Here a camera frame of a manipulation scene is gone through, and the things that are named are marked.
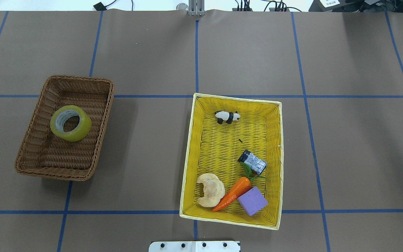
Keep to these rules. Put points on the yellow woven basket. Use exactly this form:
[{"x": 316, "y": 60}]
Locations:
[{"x": 215, "y": 148}]

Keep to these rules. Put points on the purple foam cube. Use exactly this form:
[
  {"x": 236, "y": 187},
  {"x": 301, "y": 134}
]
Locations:
[{"x": 252, "y": 201}]

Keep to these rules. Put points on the small black-capped bottle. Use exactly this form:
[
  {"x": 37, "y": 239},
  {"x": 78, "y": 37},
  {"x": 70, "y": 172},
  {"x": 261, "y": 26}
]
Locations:
[{"x": 256, "y": 164}]

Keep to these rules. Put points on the small black puck device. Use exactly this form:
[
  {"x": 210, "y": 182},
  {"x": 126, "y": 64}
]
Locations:
[{"x": 99, "y": 6}]

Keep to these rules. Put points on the orange toy carrot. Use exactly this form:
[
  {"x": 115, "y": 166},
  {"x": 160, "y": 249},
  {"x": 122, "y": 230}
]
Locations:
[{"x": 242, "y": 186}]

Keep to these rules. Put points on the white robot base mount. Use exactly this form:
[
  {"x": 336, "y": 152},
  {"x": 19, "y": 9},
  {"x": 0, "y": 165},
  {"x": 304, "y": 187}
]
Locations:
[{"x": 195, "y": 246}]

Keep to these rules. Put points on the brown wicker basket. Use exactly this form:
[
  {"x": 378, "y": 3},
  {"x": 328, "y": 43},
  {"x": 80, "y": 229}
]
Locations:
[{"x": 43, "y": 154}]

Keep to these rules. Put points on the aluminium frame post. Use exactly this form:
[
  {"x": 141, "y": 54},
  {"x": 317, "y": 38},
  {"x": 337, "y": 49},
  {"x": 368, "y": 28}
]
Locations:
[{"x": 196, "y": 8}]

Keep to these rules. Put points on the clear tape roll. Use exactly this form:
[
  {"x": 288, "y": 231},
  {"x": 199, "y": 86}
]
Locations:
[{"x": 62, "y": 115}]

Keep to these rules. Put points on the panda figurine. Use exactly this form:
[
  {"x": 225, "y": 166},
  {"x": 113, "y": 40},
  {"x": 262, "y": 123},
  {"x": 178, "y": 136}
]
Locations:
[{"x": 226, "y": 117}]

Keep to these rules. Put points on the toy bread croissant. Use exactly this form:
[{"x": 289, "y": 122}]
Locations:
[{"x": 213, "y": 190}]

